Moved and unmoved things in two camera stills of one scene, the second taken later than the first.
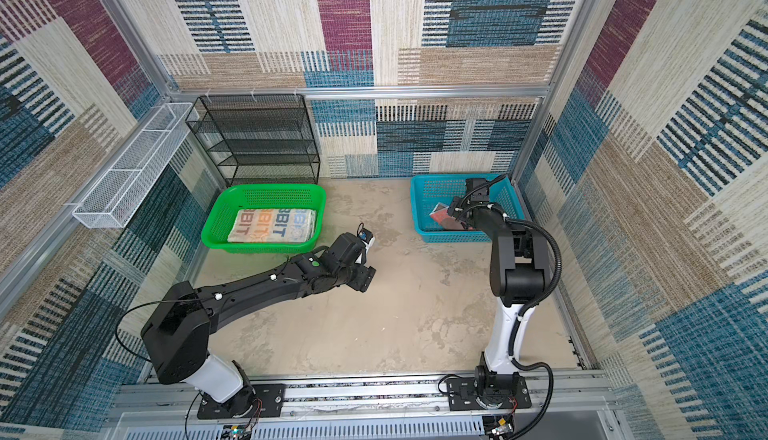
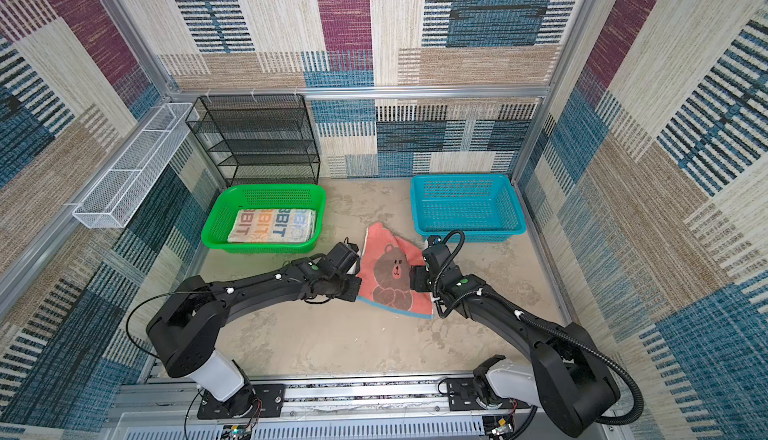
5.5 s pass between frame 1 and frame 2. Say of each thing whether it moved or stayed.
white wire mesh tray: stayed
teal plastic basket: stayed
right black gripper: moved
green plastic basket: stayed
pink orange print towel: stayed
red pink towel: moved
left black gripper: moved
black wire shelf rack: stayed
